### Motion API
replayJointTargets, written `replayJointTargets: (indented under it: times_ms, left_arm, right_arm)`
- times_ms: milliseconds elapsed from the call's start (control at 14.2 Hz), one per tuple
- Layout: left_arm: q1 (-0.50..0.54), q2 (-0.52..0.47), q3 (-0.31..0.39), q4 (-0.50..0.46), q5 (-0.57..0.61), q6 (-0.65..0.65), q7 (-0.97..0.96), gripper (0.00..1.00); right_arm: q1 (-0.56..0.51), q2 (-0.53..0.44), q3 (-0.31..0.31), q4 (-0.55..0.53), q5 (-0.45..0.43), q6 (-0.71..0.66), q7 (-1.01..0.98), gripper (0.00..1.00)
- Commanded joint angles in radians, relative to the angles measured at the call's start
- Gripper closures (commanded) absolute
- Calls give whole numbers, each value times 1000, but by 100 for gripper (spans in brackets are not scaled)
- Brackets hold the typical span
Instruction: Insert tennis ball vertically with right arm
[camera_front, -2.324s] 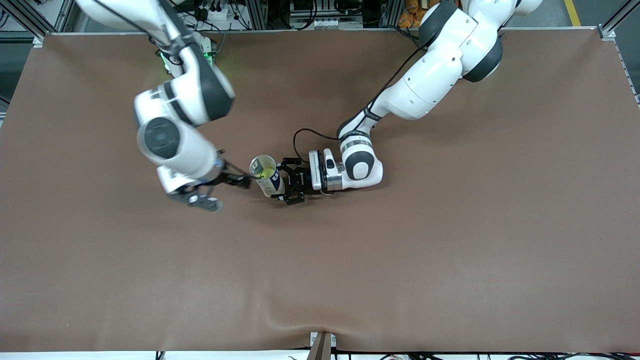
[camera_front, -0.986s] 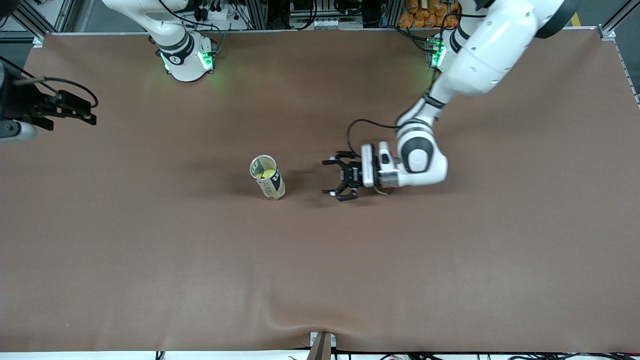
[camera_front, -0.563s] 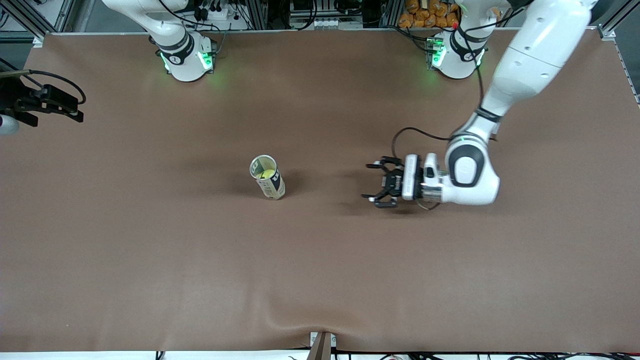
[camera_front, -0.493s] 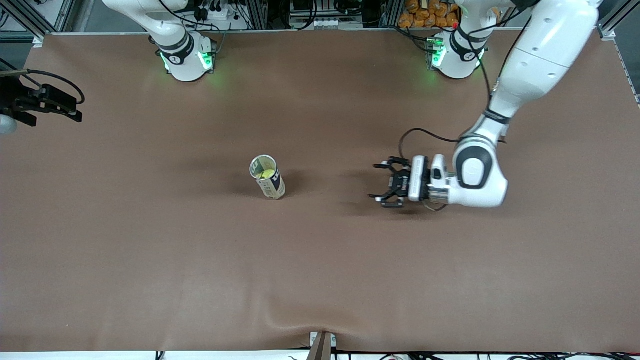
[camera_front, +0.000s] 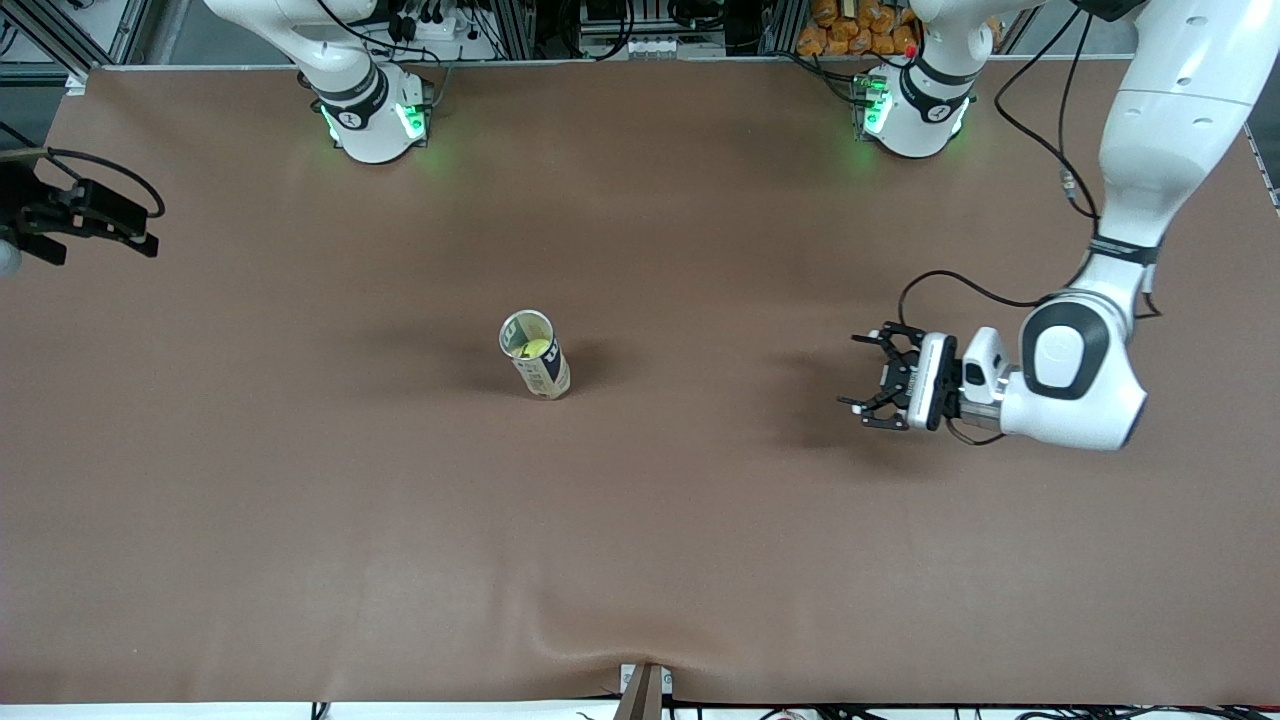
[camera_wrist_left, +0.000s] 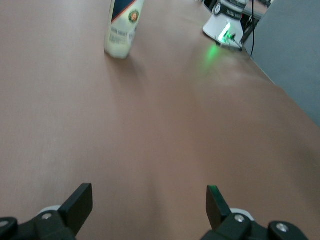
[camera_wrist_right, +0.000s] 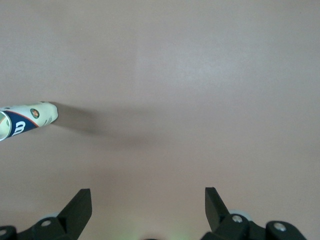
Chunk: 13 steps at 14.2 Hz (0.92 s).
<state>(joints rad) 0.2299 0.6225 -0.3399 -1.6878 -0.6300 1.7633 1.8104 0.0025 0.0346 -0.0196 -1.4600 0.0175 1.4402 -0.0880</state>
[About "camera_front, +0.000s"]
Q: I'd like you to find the blue white tennis ball can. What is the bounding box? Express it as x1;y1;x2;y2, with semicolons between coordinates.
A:
498;309;572;401

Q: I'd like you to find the bag of orange buns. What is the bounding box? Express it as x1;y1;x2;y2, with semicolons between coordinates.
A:
797;0;921;58

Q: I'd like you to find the white power strip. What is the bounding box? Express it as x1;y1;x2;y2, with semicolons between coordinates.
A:
385;0;481;51

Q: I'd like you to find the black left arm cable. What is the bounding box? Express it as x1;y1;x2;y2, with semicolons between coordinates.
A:
897;5;1161;446

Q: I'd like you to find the aluminium frame profile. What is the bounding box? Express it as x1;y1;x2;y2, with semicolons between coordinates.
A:
0;0;151;76

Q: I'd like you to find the metal table edge bracket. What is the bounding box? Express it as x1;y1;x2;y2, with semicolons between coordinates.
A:
620;662;673;720

